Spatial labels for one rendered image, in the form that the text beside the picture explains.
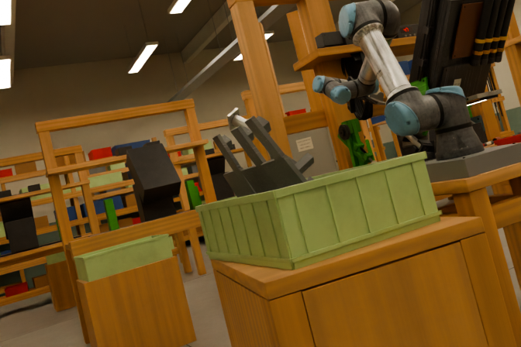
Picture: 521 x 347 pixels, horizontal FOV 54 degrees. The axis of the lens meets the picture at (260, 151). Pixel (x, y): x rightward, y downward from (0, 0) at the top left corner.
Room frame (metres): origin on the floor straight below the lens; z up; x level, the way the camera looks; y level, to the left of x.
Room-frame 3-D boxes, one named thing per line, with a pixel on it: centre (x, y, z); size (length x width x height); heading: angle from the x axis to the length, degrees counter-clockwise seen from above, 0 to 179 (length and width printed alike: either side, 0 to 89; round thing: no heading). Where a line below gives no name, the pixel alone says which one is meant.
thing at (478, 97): (2.45, -0.96, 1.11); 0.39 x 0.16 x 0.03; 26
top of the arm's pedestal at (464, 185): (1.71, -0.64, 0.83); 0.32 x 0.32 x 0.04; 24
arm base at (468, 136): (1.70, -0.64, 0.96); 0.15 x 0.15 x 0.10
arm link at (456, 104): (1.70, -0.63, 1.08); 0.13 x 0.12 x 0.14; 106
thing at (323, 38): (2.57, -0.49, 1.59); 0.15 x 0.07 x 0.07; 116
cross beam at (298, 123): (2.84, -0.68, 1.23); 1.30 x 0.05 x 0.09; 116
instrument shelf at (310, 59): (2.74, -0.73, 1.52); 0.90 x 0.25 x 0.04; 116
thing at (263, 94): (2.77, -0.71, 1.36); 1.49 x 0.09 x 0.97; 116
